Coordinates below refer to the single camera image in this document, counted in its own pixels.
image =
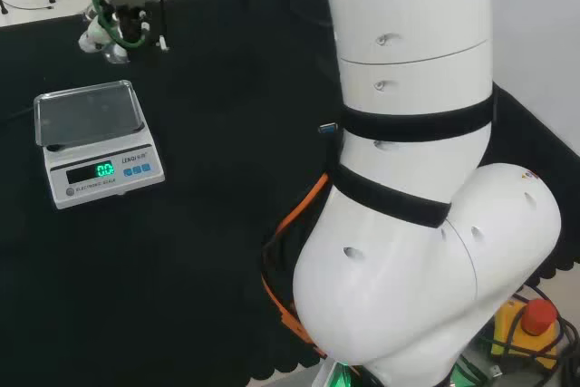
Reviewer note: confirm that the yellow stop button box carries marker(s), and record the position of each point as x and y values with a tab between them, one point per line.
525	328

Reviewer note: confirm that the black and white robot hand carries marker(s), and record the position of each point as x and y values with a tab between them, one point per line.
96	33

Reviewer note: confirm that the clear glass beaker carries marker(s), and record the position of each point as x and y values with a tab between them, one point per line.
116	55

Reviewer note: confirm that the black bench cloth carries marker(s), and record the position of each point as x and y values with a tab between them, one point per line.
204	178

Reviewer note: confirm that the electronic balance with steel pan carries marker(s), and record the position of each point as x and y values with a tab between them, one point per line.
90	142

